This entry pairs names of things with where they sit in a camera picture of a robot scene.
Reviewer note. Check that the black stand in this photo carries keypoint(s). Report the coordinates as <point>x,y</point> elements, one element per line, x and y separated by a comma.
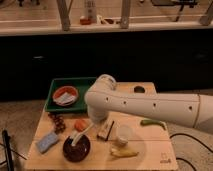
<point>7,150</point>

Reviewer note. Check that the red bowl on shelf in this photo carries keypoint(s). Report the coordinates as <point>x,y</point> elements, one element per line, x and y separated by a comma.
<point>84,21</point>

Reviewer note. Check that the yellow banana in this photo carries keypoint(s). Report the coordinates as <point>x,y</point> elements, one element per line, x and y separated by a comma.
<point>123,152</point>

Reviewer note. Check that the white bottle on shelf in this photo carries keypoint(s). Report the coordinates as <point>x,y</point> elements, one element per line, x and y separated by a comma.
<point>91,10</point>

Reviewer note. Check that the white handled dish brush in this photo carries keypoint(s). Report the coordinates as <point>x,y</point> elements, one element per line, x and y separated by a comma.
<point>75,136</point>

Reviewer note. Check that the orange fruit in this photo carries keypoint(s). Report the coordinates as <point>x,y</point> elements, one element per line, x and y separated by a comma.
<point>80,125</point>

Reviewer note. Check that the white crumpled cloth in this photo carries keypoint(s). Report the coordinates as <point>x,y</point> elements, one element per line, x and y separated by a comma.
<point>65,98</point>

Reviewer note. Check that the blue sponge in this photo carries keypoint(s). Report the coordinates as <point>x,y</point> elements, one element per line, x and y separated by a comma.
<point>47,142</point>

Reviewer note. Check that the orange plate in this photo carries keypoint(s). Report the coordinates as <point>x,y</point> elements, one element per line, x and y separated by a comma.
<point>61,90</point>

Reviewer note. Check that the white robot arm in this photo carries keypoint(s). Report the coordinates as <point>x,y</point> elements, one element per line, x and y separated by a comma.
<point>189,110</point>

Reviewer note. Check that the bunch of dark grapes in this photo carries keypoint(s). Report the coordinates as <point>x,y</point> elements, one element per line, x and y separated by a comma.
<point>59,125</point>

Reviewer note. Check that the brown white box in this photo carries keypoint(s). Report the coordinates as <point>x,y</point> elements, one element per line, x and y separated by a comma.
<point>105,130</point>

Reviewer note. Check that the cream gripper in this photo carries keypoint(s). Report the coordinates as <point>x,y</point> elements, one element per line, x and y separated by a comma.
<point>96,119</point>

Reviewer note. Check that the purple bowl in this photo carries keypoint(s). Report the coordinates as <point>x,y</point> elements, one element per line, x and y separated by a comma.
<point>78,152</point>

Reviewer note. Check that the green plastic tray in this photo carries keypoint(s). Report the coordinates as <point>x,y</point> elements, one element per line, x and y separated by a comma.
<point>76,86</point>

